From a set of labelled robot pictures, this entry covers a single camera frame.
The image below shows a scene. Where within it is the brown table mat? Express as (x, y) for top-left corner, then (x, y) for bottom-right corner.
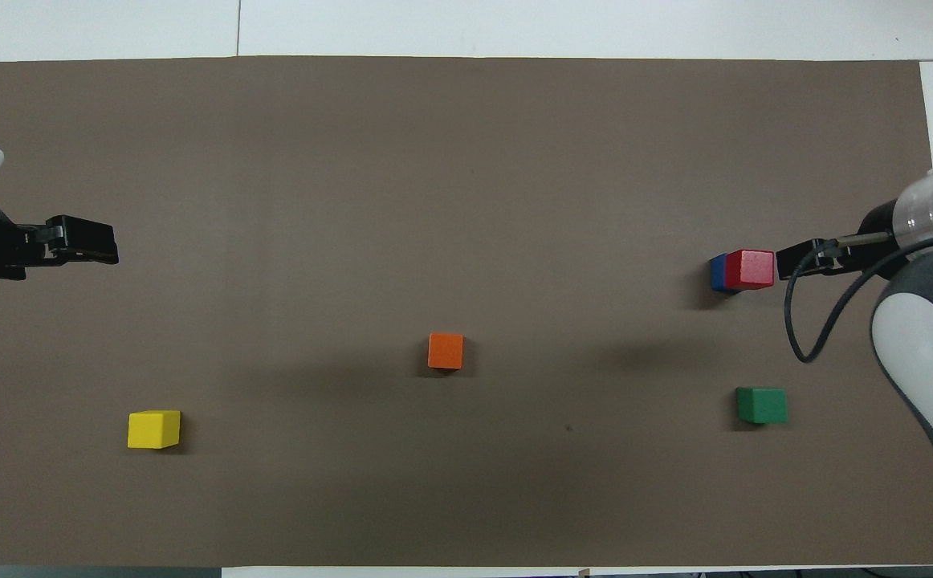
(0, 56), (933, 567)

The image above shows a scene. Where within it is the red wooden block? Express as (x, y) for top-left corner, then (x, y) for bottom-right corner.
(725, 249), (776, 290)

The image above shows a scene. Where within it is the yellow wooden block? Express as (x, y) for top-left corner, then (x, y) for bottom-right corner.
(128, 410), (181, 450)

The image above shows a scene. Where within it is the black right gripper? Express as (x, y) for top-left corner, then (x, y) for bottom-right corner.
(777, 201), (909, 280)

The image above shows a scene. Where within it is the orange wooden block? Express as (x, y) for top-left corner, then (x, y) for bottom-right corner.
(428, 333), (464, 370)

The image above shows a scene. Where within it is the green wooden block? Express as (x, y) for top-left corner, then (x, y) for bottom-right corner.
(736, 387), (788, 425)

